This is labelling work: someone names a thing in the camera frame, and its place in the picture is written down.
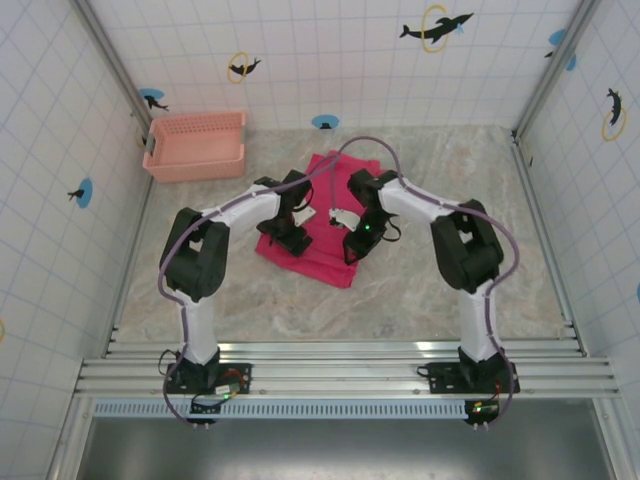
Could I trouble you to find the pink long pants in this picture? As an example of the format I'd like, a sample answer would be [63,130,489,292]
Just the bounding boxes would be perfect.
[254,152,380,291]

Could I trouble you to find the pink plastic basket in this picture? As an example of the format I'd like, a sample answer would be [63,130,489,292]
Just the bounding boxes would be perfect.
[142,110,248,184]

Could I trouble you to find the left controller board green light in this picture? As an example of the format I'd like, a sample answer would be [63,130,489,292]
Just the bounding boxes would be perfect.
[189,379,251,429]

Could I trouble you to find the controller board green light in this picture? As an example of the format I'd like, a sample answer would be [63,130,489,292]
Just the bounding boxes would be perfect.
[189,379,251,429]
[464,397,501,429]

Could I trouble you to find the blue circle dolphin sticker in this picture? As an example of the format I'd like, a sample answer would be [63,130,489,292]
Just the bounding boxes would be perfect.
[138,88,170,113]

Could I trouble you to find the blue circle seal sticker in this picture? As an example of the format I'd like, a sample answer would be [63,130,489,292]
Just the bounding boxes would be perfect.
[67,177,95,209]

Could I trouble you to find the grey metal lower panel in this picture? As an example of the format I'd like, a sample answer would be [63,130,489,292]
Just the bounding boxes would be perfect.
[74,415,617,480]

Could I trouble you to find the right controller board green light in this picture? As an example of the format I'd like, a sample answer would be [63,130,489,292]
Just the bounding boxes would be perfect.
[464,397,501,429]

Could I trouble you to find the blue patches corner sticker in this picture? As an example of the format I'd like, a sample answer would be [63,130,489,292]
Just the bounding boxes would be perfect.
[543,28,578,72]

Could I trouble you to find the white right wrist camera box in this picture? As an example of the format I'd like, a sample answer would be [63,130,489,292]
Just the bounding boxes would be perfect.
[327,208,361,232]

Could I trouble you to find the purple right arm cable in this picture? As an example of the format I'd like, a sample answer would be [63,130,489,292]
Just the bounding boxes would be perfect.
[327,136,519,427]

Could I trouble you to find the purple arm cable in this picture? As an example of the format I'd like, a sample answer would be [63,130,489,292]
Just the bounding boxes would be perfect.
[327,136,519,427]
[157,154,342,427]

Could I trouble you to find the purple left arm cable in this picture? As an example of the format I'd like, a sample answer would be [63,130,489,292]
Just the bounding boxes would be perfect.
[157,154,342,427]

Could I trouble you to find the aluminium front rail beam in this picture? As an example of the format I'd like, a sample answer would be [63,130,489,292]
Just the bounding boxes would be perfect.
[74,342,624,400]

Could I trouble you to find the aluminium side rail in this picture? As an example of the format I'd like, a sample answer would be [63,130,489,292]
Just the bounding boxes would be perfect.
[509,130,589,357]
[102,174,157,357]

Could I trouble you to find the small dolphin ring sticker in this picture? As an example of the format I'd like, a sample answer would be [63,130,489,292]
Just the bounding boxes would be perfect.
[227,51,263,84]

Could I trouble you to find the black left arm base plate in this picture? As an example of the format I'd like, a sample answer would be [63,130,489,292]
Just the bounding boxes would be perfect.
[164,362,254,397]

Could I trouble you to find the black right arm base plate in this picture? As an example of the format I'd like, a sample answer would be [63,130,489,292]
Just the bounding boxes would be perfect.
[417,360,521,396]

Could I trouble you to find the white slotted cable duct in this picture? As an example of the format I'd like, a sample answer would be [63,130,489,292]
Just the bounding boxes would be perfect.
[92,398,621,419]

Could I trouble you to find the large dolphin ring sticker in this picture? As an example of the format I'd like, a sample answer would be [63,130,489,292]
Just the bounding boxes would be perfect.
[398,4,475,54]

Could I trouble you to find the aluminium corner post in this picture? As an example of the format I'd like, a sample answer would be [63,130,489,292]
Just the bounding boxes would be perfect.
[72,0,155,132]
[513,0,601,140]

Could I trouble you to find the upright dolphin ring sticker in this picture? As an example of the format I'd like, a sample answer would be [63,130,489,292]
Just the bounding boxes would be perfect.
[600,87,629,143]

